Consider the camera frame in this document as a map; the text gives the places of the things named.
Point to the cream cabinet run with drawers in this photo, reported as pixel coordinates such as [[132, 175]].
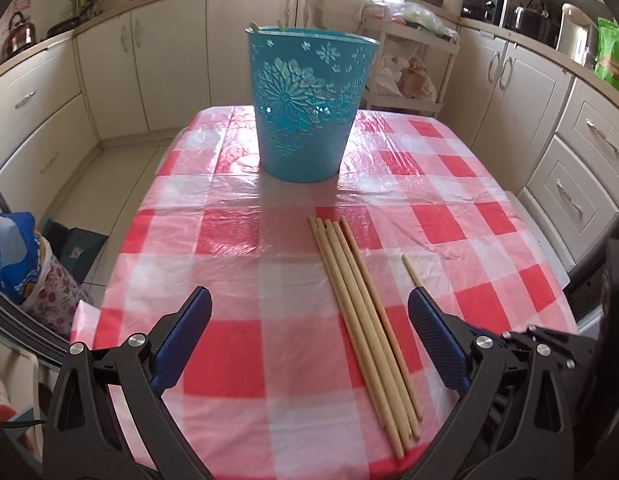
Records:
[[549, 110]]

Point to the cream cabinet run with doors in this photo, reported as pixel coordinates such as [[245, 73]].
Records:
[[139, 70]]

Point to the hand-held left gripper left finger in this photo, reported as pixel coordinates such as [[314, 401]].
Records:
[[187, 330]]

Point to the clear bag of greens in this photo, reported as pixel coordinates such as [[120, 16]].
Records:
[[419, 15]]

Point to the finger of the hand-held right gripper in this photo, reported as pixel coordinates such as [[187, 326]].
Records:
[[572, 347]]

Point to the white jug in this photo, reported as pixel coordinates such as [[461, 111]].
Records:
[[577, 32]]

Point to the dark cardboard box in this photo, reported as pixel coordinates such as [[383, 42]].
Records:
[[82, 247]]

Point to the green snack packet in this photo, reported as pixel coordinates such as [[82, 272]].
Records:
[[612, 55]]

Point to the white storage trolley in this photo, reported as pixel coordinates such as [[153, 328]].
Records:
[[447, 65]]

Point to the red wall sign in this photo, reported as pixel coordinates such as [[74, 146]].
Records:
[[23, 0]]

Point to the black frying pan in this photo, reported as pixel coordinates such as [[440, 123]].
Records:
[[64, 26]]

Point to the steel kettle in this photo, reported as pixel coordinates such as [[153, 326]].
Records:
[[18, 35]]

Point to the dark metal rack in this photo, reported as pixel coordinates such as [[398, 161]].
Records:
[[24, 325]]

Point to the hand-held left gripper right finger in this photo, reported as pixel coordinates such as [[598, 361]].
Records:
[[437, 335]]

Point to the floral print bag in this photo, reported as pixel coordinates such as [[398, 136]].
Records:
[[57, 295]]

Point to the white plastic bag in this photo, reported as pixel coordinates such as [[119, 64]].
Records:
[[389, 75]]

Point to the blue plastic bag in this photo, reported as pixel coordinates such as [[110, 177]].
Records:
[[9, 260]]

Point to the teal floral cutout bucket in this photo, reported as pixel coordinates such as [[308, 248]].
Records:
[[299, 150]]

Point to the red white checked tablecloth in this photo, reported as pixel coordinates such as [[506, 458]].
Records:
[[229, 260]]

